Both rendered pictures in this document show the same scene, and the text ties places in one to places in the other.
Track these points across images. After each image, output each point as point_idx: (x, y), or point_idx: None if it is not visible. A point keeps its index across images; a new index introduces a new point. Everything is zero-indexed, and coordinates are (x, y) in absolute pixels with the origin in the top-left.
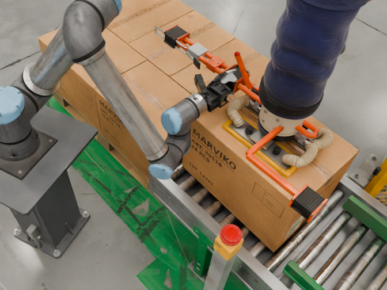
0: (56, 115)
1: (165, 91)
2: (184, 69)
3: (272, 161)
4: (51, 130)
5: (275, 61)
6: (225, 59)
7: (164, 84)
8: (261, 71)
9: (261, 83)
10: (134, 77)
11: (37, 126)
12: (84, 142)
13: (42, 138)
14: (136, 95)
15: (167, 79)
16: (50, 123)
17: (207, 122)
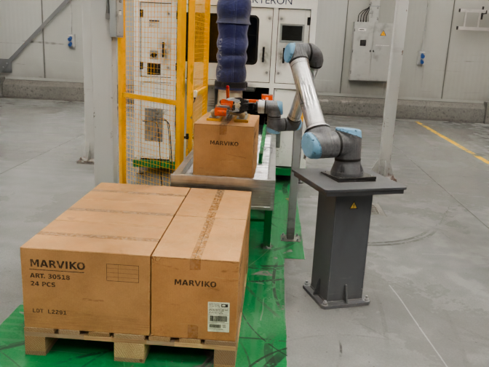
0: (309, 177)
1: (199, 202)
2: (162, 202)
3: (249, 115)
4: (319, 175)
5: (245, 61)
6: (122, 196)
7: (192, 204)
8: (116, 186)
9: (240, 83)
10: (206, 212)
11: (326, 178)
12: (306, 168)
13: (330, 172)
14: (222, 207)
15: (185, 204)
16: (316, 176)
17: (251, 124)
